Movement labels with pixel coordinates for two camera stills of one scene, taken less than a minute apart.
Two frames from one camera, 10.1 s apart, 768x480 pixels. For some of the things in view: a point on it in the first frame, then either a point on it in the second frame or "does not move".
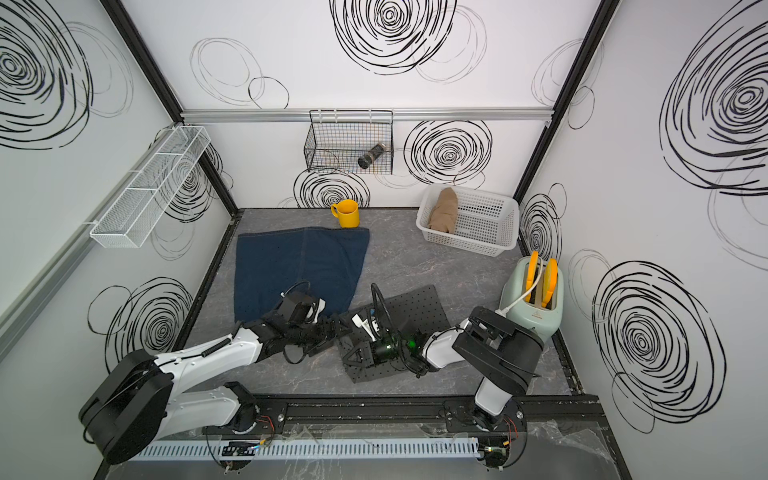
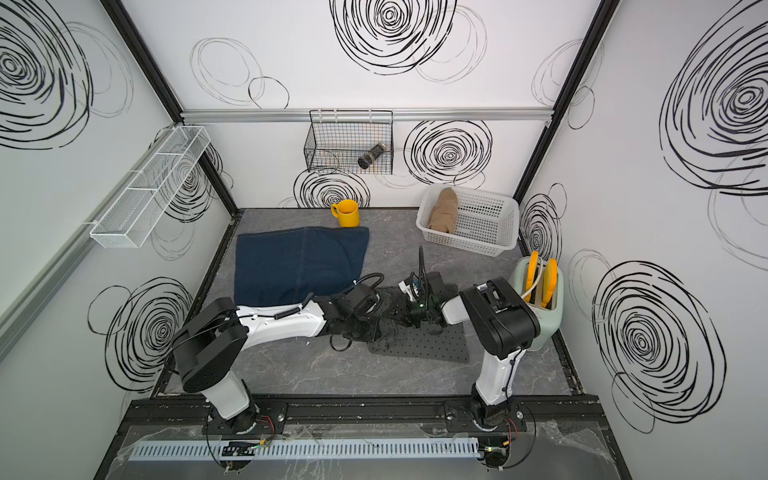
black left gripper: [328, 337] to [373, 334]
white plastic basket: [486, 222] does not move
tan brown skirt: [444, 214] does not move
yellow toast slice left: [532, 269] does not move
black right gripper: [368, 352] to [414, 323]
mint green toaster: [532, 294] does not move
